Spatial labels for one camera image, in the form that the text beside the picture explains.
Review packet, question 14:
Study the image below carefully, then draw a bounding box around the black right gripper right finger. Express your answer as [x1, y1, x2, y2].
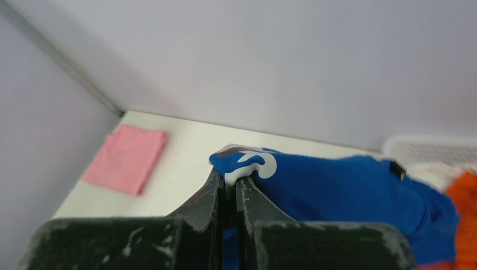
[236, 177, 417, 269]

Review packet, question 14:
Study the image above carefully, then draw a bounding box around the folded pink t-shirt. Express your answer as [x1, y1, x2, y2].
[81, 125, 168, 196]

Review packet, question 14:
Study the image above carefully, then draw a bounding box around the blue panda print t-shirt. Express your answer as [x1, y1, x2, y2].
[209, 146, 460, 265]

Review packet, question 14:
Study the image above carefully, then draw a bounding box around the white t-shirt in basket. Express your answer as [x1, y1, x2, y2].
[407, 163, 476, 192]

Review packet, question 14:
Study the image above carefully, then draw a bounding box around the orange t-shirt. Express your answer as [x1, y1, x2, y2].
[420, 171, 476, 269]

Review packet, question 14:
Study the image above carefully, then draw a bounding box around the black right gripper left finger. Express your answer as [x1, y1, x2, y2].
[17, 170, 223, 269]

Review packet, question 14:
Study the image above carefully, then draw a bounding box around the white plastic laundry basket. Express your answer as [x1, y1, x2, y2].
[381, 135, 476, 167]

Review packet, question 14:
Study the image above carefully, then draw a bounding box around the left metal corner post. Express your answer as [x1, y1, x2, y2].
[1, 1, 125, 118]

